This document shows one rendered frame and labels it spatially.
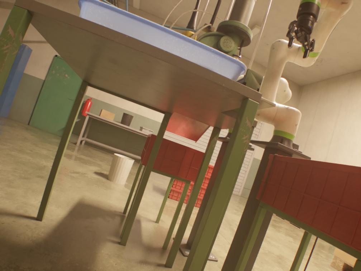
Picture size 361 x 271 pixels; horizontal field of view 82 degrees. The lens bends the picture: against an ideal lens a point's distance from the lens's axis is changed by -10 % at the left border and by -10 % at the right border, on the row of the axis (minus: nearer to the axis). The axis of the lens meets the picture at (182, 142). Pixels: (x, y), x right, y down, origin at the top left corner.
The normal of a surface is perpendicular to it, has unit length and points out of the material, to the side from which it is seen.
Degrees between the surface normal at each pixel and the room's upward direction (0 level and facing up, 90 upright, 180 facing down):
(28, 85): 90
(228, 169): 90
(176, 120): 150
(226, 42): 90
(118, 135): 90
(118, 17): 100
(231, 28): 180
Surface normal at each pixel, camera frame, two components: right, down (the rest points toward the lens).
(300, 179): -0.92, -0.33
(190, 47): 0.15, 0.19
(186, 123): -0.18, 0.83
